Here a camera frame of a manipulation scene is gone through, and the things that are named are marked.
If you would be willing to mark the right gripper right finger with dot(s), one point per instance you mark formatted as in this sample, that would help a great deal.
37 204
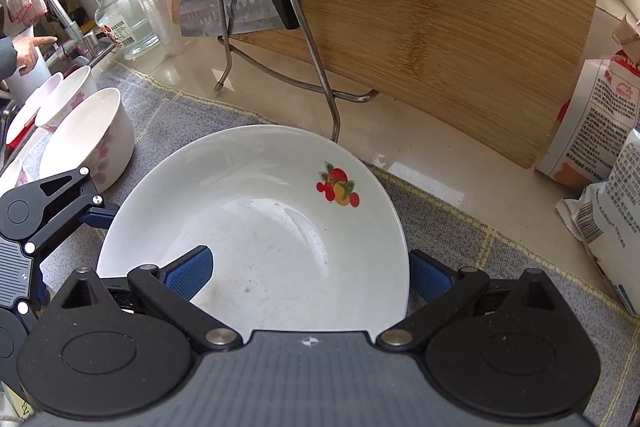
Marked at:
448 295

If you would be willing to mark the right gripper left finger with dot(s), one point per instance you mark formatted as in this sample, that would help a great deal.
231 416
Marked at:
166 293

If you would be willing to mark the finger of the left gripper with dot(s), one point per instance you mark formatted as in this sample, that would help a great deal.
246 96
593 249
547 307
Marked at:
99 217

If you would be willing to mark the white bowl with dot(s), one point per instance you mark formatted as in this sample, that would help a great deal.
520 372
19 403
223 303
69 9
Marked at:
25 118
98 135

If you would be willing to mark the fruit plate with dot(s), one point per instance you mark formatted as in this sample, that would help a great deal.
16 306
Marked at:
304 237

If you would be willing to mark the floral bowl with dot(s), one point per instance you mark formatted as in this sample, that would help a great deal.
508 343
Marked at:
68 94

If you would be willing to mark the person at sink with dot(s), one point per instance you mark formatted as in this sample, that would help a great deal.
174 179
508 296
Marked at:
20 54

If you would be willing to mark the steel sink faucet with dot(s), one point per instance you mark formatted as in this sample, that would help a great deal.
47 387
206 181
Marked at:
75 36

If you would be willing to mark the white plastic powder bag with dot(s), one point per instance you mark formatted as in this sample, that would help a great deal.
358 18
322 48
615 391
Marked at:
605 218

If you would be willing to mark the glass jar with lid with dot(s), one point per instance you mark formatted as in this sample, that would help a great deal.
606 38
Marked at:
125 23

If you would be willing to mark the pink checked dish cloth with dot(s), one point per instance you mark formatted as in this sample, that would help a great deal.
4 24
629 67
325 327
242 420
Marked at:
27 12

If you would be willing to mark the bamboo cutting board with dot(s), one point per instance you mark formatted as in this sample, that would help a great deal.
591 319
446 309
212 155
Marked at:
497 70

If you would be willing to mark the clipped red white bag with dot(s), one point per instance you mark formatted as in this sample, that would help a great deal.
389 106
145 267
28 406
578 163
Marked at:
602 111

